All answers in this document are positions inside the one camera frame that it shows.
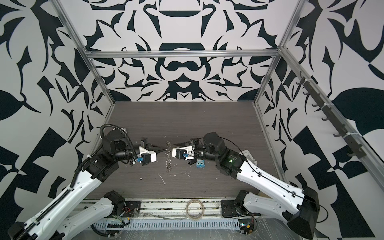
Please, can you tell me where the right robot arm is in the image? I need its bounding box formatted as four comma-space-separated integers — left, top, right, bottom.
172, 132, 322, 240

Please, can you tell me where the white cable duct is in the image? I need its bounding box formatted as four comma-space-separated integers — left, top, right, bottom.
94, 219, 240, 231

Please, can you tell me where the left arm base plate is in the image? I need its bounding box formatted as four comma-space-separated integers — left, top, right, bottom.
120, 201, 142, 218

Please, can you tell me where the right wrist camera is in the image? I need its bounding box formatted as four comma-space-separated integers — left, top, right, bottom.
172, 146, 193, 160

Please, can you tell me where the blue robot toy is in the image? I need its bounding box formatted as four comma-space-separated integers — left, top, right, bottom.
196, 160, 205, 169

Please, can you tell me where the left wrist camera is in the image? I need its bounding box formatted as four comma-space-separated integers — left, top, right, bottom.
137, 151, 157, 166

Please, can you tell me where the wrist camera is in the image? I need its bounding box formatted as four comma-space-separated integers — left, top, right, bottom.
172, 146, 193, 160
137, 151, 157, 166

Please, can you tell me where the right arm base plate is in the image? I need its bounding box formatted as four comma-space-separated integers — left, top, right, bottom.
221, 200, 249, 218

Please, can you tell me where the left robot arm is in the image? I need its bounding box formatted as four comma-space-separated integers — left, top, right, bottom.
8, 124, 165, 240

